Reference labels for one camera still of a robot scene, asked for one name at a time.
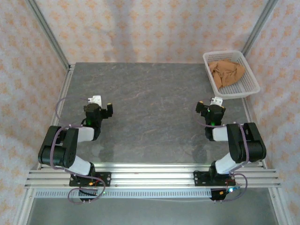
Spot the aluminium frame post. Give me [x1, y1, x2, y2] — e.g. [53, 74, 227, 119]
[240, 0, 279, 57]
[24, 0, 72, 68]

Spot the aluminium mounting rail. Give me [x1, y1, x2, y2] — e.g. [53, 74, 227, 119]
[24, 163, 281, 188]

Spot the tan brown t-shirt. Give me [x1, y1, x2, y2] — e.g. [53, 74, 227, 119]
[208, 60, 246, 89]

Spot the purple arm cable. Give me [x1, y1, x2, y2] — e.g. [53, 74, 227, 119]
[50, 97, 106, 205]
[192, 103, 249, 203]

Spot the white perforated plastic basket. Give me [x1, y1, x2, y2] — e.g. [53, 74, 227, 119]
[202, 50, 261, 101]

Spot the aluminium side rail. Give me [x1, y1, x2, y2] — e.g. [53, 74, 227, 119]
[241, 97, 268, 170]
[37, 63, 76, 170]

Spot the orange connector power wire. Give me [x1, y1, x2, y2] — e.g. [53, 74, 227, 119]
[219, 179, 243, 196]
[78, 179, 100, 195]

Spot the grey slotted cable duct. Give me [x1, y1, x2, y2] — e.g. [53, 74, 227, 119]
[34, 188, 213, 199]

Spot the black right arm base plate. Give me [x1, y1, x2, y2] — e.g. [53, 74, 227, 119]
[193, 171, 236, 188]

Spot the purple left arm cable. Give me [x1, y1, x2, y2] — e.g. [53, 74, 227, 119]
[50, 97, 106, 205]

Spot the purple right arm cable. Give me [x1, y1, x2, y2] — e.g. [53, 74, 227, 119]
[192, 103, 249, 203]

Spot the aluminium frame leg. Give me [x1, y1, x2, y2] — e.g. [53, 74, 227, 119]
[269, 187, 290, 225]
[13, 187, 36, 225]

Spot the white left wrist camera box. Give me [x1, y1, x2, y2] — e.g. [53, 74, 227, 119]
[88, 95, 102, 105]

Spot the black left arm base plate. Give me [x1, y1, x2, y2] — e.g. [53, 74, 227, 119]
[69, 172, 112, 188]

